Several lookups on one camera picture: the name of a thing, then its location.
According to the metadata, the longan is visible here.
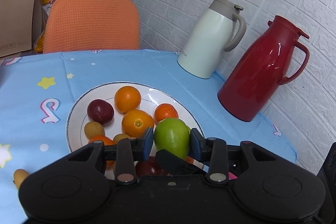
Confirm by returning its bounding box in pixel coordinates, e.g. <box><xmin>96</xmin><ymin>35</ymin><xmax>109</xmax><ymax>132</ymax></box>
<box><xmin>113</xmin><ymin>133</ymin><xmax>131</xmax><ymax>144</ymax></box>
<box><xmin>13</xmin><ymin>169</ymin><xmax>30</xmax><ymax>189</ymax></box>
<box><xmin>84</xmin><ymin>122</ymin><xmax>105</xmax><ymax>139</ymax></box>

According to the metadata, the dark red plum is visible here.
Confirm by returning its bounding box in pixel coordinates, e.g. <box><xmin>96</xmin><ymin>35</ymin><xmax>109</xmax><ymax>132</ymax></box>
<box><xmin>87</xmin><ymin>99</ymin><xmax>114</xmax><ymax>126</ymax></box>
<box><xmin>135</xmin><ymin>156</ymin><xmax>168</xmax><ymax>178</ymax></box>

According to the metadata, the large orange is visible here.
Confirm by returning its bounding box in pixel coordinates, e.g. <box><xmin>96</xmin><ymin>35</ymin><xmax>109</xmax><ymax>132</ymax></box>
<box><xmin>121</xmin><ymin>109</ymin><xmax>154</xmax><ymax>138</ymax></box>
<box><xmin>114</xmin><ymin>86</ymin><xmax>141</xmax><ymax>114</ymax></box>

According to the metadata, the large green apple front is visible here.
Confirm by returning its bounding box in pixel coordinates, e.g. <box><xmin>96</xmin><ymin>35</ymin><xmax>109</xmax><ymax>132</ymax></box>
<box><xmin>154</xmin><ymin>118</ymin><xmax>190</xmax><ymax>160</ymax></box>

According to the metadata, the white ceramic plate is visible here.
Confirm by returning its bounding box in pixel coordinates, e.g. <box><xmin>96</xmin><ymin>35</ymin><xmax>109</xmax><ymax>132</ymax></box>
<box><xmin>67</xmin><ymin>83</ymin><xmax>201</xmax><ymax>162</ymax></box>

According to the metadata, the white thermos jug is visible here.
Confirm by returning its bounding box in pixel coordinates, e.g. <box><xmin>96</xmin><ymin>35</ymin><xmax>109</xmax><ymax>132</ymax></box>
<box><xmin>177</xmin><ymin>0</ymin><xmax>247</xmax><ymax>79</ymax></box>

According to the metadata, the blue cartoon tablecloth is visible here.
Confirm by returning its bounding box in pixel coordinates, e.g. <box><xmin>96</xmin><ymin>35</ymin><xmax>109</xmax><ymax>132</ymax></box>
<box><xmin>1</xmin><ymin>50</ymin><xmax>297</xmax><ymax>223</ymax></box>

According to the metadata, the red thermos jug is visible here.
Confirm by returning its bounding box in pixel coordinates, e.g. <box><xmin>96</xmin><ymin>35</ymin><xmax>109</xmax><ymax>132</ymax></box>
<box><xmin>218</xmin><ymin>15</ymin><xmax>310</xmax><ymax>122</ymax></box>

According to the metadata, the brown cardboard box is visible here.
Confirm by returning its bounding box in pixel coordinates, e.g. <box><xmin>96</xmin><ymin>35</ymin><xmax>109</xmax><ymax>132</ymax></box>
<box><xmin>1</xmin><ymin>0</ymin><xmax>42</xmax><ymax>57</ymax></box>

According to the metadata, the orange chair near wall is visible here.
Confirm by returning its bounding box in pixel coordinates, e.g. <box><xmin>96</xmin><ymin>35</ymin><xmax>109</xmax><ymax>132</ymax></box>
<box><xmin>52</xmin><ymin>0</ymin><xmax>140</xmax><ymax>52</ymax></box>

